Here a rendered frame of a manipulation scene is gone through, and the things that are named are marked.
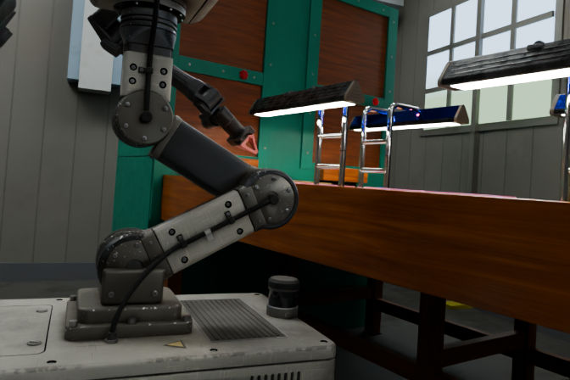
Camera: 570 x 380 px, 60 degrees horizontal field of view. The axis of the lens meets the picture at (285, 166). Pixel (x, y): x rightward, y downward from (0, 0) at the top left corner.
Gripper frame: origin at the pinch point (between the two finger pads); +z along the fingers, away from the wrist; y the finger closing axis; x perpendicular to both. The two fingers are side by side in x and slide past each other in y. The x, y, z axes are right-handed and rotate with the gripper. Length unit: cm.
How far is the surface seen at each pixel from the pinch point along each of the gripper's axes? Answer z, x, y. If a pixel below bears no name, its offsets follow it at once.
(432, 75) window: 118, -202, 112
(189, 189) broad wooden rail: -2.6, 21.0, 20.0
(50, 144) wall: -33, 17, 216
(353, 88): 0.4, -27.4, -30.0
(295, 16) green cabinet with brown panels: -10, -85, 49
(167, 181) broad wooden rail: -4.6, 19.4, 42.2
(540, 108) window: 129, -161, 13
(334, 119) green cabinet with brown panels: 42, -67, 51
